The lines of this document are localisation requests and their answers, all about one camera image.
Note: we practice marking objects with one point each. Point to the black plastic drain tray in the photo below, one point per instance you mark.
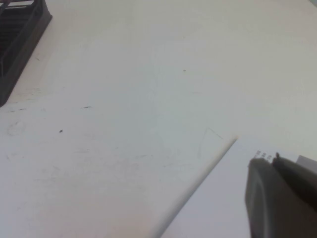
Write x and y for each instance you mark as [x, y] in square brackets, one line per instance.
[37, 27]

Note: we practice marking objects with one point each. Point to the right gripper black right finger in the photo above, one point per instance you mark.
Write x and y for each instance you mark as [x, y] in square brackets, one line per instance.
[297, 176]

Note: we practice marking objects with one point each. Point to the white printed platform sheet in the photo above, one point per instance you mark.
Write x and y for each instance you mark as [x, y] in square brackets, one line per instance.
[223, 198]

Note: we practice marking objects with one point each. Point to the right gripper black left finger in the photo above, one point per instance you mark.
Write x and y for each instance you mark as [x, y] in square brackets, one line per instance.
[270, 203]

